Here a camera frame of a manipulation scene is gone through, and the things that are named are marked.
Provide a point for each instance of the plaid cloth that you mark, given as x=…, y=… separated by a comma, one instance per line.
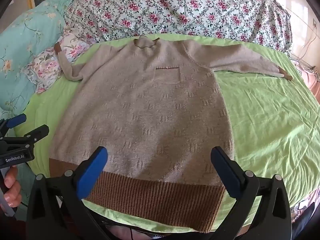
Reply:
x=303, y=207

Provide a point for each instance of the white wall socket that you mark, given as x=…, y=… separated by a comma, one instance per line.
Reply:
x=314, y=23

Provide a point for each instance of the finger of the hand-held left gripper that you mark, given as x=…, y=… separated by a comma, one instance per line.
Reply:
x=16, y=120
x=37, y=132

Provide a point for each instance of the person's left hand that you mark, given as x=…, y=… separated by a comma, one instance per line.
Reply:
x=12, y=187

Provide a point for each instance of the light green bed sheet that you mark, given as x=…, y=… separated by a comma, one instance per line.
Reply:
x=262, y=120

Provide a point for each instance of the teal floral pillow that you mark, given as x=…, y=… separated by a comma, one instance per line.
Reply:
x=27, y=40

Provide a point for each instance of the beige knit sweater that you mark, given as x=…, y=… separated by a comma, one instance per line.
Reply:
x=150, y=110

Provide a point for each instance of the small pastel floral pillow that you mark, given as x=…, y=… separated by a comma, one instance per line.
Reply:
x=47, y=67

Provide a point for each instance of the pink cloth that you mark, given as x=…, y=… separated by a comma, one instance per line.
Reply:
x=311, y=82

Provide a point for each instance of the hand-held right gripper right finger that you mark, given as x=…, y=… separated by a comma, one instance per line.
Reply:
x=227, y=172

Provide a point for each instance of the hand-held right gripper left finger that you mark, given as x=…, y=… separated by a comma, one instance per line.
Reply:
x=91, y=172

